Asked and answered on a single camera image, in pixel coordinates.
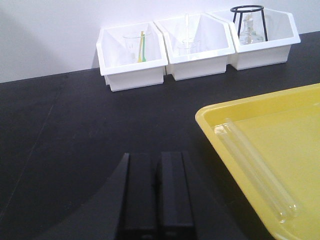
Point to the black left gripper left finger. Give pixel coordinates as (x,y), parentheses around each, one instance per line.
(138,215)

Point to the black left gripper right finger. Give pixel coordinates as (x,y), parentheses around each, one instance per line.
(174,209)

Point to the short clear test tube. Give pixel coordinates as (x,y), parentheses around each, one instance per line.
(247,170)

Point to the tall clear test tube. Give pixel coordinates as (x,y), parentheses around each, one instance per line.
(262,162)

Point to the yellow plastic tray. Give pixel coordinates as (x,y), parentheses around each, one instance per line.
(270,143)

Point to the left white storage bin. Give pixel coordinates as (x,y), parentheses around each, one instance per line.
(119,73)

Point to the white storage bin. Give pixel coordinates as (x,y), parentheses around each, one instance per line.
(215,46)
(282,34)
(119,73)

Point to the glass beaker with sticks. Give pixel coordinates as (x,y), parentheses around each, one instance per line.
(136,45)

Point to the middle white storage bin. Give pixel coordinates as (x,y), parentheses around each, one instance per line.
(215,46)

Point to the small glass beakers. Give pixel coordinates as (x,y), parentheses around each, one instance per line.
(188,45)

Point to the right white storage bin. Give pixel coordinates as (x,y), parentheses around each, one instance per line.
(282,34)

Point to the clear glass flask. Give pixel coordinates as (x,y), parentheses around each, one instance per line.
(248,35)

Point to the black metal tripod stand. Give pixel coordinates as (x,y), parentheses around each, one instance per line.
(243,10)

